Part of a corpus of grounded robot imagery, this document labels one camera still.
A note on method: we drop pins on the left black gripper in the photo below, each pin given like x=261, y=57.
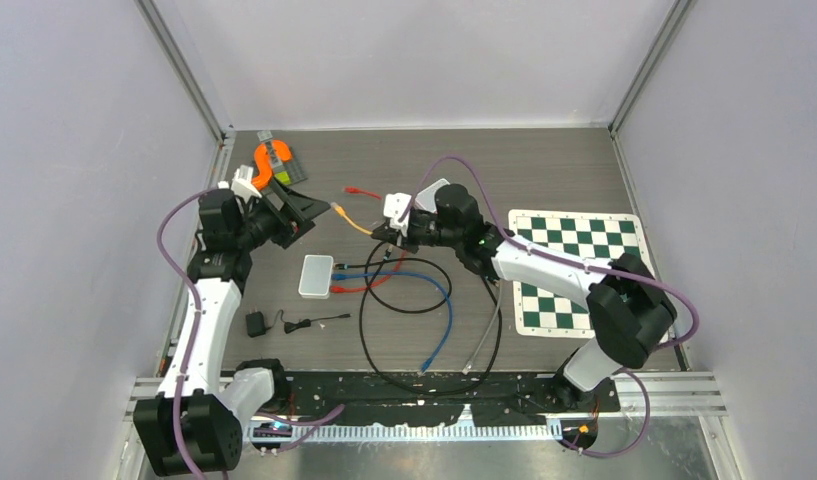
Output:
x=294, y=217

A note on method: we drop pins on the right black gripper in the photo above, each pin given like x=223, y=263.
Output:
x=385, y=233

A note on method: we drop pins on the white network switch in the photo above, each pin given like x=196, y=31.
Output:
x=425, y=198
x=315, y=278

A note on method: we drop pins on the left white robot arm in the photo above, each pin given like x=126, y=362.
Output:
x=193, y=424

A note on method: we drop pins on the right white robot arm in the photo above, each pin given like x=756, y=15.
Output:
x=629, y=312

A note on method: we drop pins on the lime green lego brick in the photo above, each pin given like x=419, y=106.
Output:
x=284, y=178

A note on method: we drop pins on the orange S-shaped block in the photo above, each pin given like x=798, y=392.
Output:
x=270, y=157

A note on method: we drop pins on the grey lego baseplate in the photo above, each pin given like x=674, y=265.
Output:
x=295, y=168

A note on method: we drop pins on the black power adapter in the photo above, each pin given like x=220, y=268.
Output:
x=257, y=325

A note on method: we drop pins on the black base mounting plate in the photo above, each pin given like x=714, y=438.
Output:
x=502, y=399

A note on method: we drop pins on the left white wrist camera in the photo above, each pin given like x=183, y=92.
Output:
x=241, y=184

